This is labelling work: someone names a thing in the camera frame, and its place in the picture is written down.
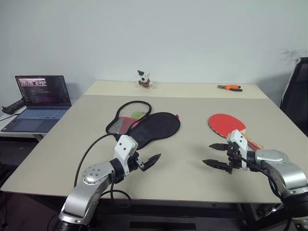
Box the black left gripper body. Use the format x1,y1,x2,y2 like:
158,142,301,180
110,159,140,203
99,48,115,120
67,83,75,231
125,151,145,176

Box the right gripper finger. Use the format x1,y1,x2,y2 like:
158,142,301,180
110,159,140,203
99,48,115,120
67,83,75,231
208,143,229,152
202,159,230,171

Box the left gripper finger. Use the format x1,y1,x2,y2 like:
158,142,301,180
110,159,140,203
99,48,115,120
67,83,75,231
141,153,162,172

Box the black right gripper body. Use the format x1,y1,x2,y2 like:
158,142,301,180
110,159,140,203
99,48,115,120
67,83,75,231
225,141,243,175

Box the red table tennis paddle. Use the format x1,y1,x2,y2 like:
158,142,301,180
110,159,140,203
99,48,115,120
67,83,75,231
207,113,264,150

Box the red black mesh paddle case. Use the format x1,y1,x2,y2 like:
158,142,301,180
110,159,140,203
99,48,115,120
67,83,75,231
105,100,181,150

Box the white plush dog toy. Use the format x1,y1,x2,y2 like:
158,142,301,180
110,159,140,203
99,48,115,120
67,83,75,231
137,69,154,90

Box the black office chair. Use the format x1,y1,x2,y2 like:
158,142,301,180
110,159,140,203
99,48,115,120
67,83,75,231
280,57,308,138

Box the open blue laptop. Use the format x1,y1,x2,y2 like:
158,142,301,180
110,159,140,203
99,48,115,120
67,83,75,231
0,75,73,134

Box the white side desk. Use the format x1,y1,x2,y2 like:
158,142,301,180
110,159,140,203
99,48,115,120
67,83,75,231
0,112,44,143

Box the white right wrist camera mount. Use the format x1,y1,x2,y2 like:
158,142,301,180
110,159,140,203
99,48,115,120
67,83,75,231
227,129,249,171

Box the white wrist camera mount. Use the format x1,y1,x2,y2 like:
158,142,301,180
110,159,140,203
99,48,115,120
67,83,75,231
227,129,249,171
114,134,139,176

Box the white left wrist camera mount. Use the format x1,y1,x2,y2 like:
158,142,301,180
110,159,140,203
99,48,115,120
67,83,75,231
114,134,139,176

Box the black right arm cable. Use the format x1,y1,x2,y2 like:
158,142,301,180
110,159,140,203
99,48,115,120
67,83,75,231
242,154,285,200

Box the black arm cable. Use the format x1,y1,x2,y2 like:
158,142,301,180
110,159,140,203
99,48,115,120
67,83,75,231
73,133,132,210
242,154,285,200

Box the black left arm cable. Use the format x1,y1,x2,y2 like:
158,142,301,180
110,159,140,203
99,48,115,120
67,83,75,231
73,133,132,210

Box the black table frame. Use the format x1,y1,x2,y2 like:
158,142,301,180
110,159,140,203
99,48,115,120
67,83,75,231
91,197,285,231

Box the orange handled pliers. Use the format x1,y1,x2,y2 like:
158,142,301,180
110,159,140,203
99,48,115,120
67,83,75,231
217,84,244,92

